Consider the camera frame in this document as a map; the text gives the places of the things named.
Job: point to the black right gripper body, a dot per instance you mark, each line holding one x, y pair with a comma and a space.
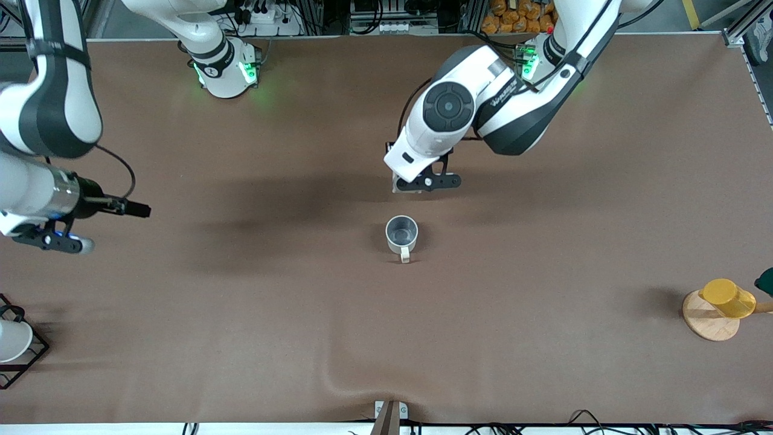
92, 201

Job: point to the cream ceramic mug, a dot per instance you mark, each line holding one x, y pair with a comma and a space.
401, 238

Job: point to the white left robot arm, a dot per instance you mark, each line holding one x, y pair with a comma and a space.
459, 103

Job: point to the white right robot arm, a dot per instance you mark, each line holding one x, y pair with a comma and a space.
54, 109

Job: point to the white cup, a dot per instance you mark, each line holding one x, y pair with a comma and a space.
12, 341

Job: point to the yellow plastic cup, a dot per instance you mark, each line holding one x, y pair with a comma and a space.
728, 298

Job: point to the dark green cup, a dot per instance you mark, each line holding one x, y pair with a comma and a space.
766, 282

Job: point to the small white socket strip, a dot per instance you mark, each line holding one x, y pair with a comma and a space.
394, 27

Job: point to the bag of orange pastries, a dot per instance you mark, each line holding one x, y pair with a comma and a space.
513, 18

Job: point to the large table cover sheet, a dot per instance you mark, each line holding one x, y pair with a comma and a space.
386, 332

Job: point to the white power strip with plugs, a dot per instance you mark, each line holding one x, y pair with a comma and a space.
269, 18

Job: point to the wooden mug stand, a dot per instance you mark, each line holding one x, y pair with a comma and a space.
709, 326

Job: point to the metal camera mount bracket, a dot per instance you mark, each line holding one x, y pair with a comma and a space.
388, 417

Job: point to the aluminium frame profile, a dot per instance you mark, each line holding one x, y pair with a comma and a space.
734, 37

